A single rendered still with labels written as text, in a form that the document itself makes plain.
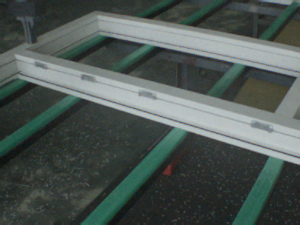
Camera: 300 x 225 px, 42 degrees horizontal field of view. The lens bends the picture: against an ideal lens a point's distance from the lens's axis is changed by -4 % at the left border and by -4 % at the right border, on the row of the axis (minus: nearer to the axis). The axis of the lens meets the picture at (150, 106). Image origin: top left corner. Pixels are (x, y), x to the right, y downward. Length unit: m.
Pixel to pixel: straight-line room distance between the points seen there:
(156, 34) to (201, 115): 0.56
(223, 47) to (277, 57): 0.18
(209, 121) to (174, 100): 0.10
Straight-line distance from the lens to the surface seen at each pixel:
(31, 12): 1.31
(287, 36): 2.26
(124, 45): 1.59
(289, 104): 0.97
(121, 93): 1.06
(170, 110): 1.00
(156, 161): 0.88
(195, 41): 1.39
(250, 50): 1.31
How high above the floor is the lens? 1.41
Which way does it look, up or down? 30 degrees down
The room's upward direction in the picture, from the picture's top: 2 degrees counter-clockwise
